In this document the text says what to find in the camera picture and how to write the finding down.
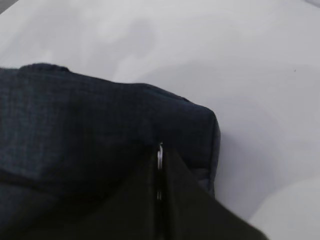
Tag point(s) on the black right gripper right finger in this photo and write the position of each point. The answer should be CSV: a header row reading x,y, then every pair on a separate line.
x,y
191,213

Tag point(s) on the navy blue lunch bag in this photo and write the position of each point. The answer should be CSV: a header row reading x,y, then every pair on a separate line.
x,y
70,139

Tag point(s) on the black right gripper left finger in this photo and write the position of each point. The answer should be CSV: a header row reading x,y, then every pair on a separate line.
x,y
128,212

